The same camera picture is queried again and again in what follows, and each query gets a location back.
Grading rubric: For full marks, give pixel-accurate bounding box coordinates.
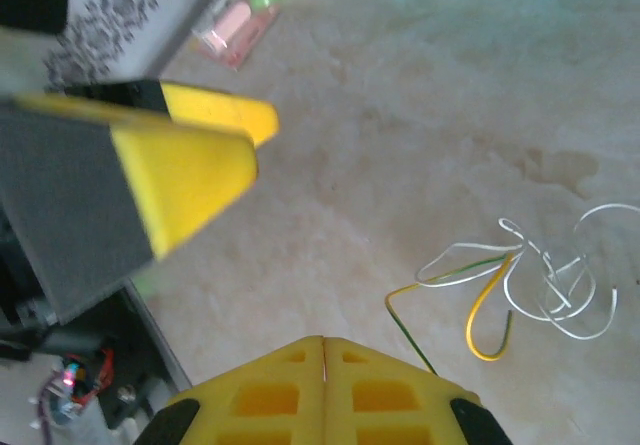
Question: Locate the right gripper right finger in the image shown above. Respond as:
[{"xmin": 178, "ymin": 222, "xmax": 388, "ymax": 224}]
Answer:
[{"xmin": 323, "ymin": 335, "xmax": 511, "ymax": 445}]

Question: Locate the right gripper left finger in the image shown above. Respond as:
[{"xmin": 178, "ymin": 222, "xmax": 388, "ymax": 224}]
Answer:
[{"xmin": 132, "ymin": 334, "xmax": 325, "ymax": 445}]

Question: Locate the yellow-green cable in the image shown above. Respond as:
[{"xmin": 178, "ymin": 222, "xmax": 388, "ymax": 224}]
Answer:
[
  {"xmin": 384, "ymin": 257, "xmax": 516, "ymax": 376},
  {"xmin": 465, "ymin": 252, "xmax": 516, "ymax": 363}
]

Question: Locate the white cable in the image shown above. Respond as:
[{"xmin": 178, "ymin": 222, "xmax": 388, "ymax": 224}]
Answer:
[
  {"xmin": 414, "ymin": 242, "xmax": 526, "ymax": 289},
  {"xmin": 498, "ymin": 203, "xmax": 640, "ymax": 341}
]

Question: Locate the pink blister package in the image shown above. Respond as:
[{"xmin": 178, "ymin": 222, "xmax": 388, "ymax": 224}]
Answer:
[{"xmin": 192, "ymin": 0, "xmax": 281, "ymax": 71}]

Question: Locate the LED controller board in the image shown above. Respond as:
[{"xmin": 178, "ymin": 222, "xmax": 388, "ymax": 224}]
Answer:
[{"xmin": 44, "ymin": 354, "xmax": 96, "ymax": 416}]

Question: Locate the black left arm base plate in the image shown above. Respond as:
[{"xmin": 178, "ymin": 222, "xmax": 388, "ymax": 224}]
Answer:
[{"xmin": 74, "ymin": 289, "xmax": 186, "ymax": 426}]

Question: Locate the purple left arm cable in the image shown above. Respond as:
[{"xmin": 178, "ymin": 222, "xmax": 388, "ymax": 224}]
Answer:
[{"xmin": 34, "ymin": 384, "xmax": 59, "ymax": 445}]

